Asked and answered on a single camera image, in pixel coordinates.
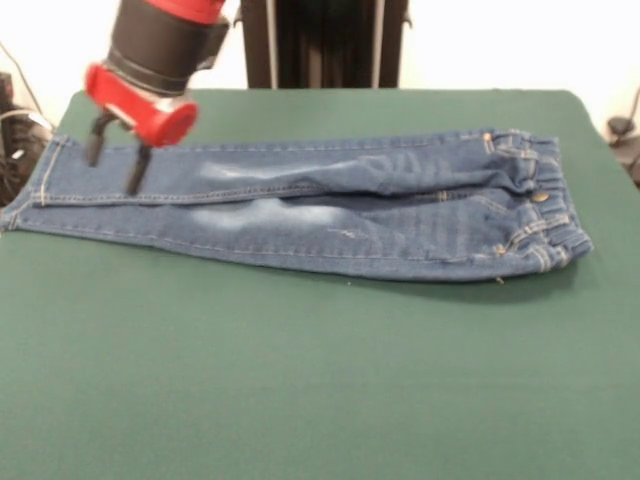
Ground black grey stand base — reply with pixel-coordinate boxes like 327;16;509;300
0;71;57;207
606;84;640;190

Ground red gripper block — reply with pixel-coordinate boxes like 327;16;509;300
82;62;200;196

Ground blue denim jeans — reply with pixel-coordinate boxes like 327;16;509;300
0;128;596;285

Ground dark green table cloth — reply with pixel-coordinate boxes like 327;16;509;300
0;87;640;480

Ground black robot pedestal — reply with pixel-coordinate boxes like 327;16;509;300
232;0;415;90

